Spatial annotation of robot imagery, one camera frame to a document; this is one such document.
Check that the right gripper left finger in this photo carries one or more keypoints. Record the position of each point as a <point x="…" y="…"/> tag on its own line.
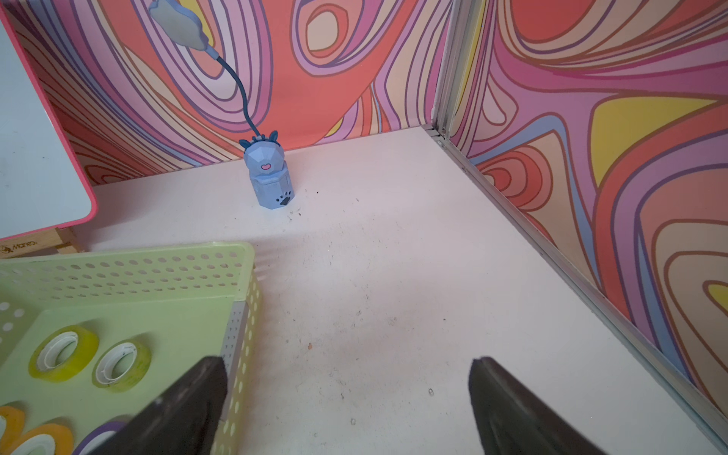
<point x="182" y="420"/>

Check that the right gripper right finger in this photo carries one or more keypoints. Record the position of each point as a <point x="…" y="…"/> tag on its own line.
<point x="512" y="420"/>

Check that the clear yellowish tape roll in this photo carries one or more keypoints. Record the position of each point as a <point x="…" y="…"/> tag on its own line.
<point x="122" y="366"/>

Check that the purple tape roll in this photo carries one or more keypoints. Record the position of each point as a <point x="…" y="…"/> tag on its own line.
<point x="98" y="437"/>

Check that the orange tape roll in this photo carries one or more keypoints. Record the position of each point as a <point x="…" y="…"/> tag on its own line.
<point x="49" y="439"/>
<point x="12" y="426"/>

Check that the yellow green tape roll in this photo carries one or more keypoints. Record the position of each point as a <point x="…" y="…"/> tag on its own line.
<point x="63" y="354"/>

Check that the green plastic storage basket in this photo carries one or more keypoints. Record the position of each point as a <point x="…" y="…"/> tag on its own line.
<point x="182" y="303"/>

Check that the wooden whiteboard stand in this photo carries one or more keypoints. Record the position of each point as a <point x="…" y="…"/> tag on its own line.
<point x="61" y="241"/>

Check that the blue mouse shaped lamp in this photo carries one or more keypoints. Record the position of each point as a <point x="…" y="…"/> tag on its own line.
<point x="264" y="156"/>

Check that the pink framed whiteboard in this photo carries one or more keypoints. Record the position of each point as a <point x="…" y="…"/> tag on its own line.
<point x="42" y="183"/>

